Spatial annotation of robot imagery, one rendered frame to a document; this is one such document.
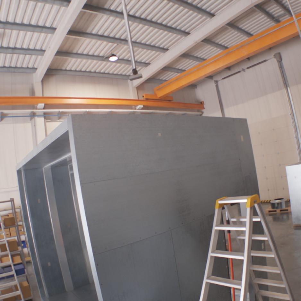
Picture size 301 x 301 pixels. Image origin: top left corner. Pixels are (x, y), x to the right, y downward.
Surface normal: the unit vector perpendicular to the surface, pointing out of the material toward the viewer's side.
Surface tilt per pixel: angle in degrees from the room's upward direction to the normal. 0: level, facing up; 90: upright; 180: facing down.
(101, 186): 90
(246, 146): 90
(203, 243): 90
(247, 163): 90
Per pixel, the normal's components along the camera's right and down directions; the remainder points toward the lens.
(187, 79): -0.79, 0.08
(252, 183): 0.59, -0.15
